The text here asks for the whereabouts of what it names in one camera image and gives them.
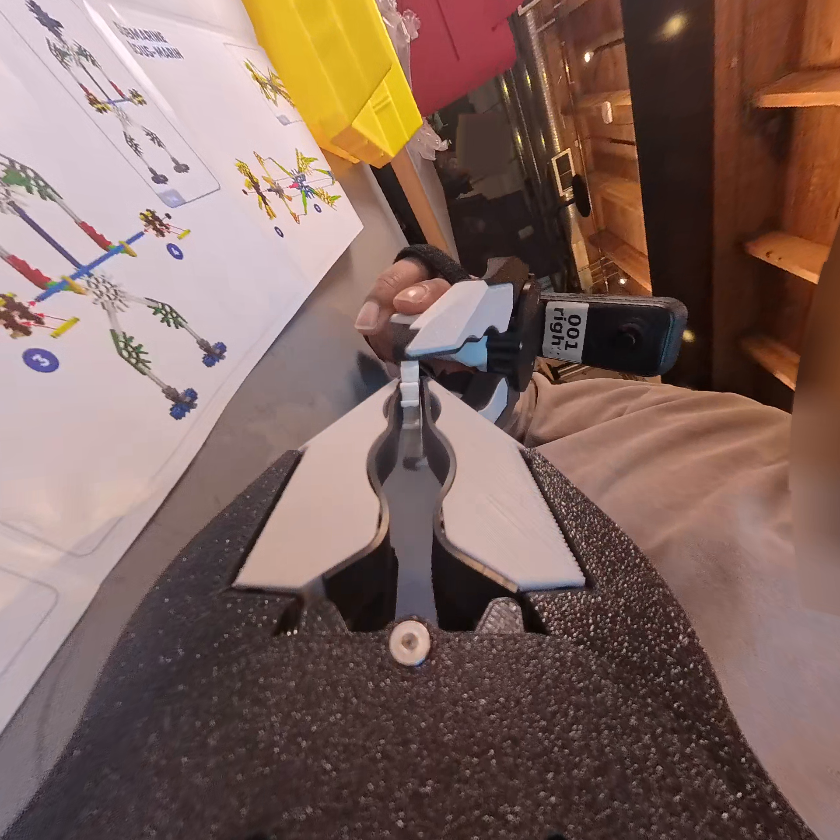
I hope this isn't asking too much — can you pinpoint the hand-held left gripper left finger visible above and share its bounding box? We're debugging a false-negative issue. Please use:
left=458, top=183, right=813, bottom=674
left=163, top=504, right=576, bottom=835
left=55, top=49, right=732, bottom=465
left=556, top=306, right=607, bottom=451
left=233, top=381, right=403, bottom=634

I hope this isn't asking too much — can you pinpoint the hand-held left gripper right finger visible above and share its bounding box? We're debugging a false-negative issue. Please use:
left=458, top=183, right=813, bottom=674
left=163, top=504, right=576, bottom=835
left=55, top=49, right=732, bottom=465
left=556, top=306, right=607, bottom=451
left=423, top=379, right=587, bottom=634

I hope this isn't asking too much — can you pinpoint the white snowflake connector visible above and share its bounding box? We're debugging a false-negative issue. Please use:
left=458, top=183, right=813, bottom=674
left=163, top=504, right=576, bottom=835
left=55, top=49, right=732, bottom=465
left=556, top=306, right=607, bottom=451
left=397, top=360, right=426, bottom=470

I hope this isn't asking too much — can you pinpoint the white instruction sheet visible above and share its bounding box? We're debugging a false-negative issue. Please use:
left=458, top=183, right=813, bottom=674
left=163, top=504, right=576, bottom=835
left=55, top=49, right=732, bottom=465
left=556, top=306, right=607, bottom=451
left=0, top=0, right=365, bottom=732

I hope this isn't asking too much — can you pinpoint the person's right hand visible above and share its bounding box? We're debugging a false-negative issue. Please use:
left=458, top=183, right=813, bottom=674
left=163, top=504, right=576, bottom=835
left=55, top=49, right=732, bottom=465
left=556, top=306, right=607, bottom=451
left=354, top=258, right=455, bottom=368

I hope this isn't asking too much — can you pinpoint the wooden shelf unit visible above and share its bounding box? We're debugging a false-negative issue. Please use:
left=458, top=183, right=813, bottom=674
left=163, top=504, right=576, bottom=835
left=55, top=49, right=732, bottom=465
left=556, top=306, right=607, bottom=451
left=712, top=0, right=840, bottom=408

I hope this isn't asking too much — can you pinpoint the colourful toy box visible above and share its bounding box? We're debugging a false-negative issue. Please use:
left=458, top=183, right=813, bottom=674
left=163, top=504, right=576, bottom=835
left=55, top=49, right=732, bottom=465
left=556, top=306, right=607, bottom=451
left=395, top=0, right=524, bottom=120

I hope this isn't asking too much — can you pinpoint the yellow plastic bin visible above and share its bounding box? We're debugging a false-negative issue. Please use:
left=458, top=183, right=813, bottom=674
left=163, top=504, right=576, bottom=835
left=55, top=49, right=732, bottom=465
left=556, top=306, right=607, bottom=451
left=243, top=0, right=424, bottom=168

